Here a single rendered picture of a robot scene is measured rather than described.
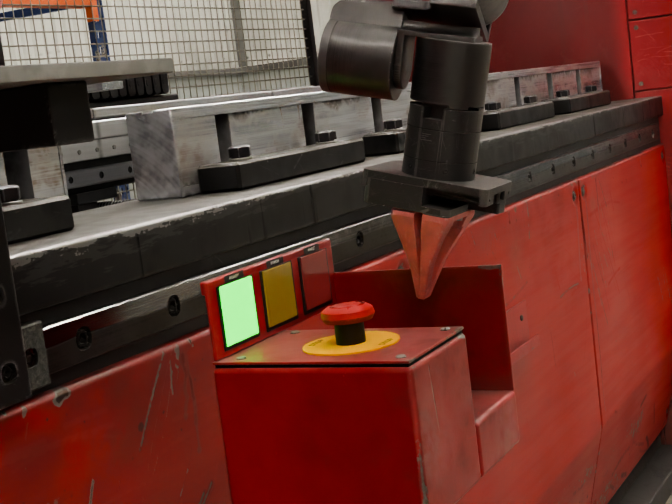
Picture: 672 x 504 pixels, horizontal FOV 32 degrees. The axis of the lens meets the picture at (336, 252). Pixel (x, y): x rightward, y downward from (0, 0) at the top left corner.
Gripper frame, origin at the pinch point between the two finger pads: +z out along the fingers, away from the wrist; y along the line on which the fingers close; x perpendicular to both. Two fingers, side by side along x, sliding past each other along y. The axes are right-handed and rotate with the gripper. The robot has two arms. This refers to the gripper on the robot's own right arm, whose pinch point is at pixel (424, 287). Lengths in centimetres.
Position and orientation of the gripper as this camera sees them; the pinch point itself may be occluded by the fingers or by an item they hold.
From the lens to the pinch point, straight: 93.9
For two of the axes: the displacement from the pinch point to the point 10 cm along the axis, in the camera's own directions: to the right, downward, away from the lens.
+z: -1.0, 9.7, 2.3
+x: -4.4, 1.7, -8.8
